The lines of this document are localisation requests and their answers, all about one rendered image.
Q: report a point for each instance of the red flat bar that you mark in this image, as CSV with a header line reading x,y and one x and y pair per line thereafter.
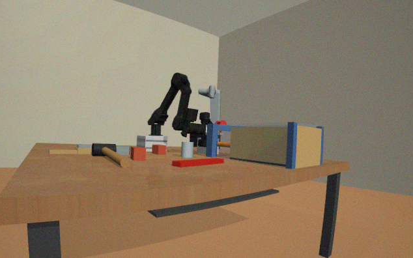
x,y
191,163

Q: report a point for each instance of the red cube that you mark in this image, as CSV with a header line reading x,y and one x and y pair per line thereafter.
x,y
159,149
138,153

